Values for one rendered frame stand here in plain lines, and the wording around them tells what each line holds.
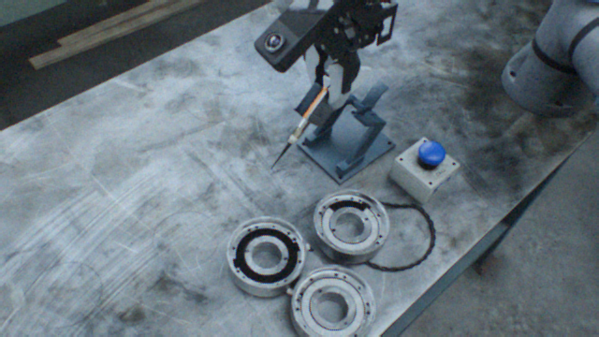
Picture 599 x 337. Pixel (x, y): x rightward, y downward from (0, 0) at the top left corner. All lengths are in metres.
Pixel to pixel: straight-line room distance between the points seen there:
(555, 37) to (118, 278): 0.75
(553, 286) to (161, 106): 1.34
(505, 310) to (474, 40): 0.89
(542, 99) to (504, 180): 0.18
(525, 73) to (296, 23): 0.53
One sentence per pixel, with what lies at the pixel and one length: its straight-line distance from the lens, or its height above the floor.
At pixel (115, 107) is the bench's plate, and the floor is 0.80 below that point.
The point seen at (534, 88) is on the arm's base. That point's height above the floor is 0.84.
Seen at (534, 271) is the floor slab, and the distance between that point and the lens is 1.87.
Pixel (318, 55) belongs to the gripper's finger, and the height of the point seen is 1.02.
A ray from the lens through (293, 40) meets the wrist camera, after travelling 0.61.
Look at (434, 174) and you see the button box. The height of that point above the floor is 0.84.
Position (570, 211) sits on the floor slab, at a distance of 2.07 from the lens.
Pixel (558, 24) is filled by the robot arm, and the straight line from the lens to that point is 0.99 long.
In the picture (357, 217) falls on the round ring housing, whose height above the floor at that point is 0.82.
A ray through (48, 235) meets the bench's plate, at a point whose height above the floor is 0.80.
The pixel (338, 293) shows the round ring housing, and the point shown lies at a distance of 0.72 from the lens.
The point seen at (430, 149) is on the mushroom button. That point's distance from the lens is 0.82.
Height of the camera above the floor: 1.47
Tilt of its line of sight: 53 degrees down
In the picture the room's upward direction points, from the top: 8 degrees clockwise
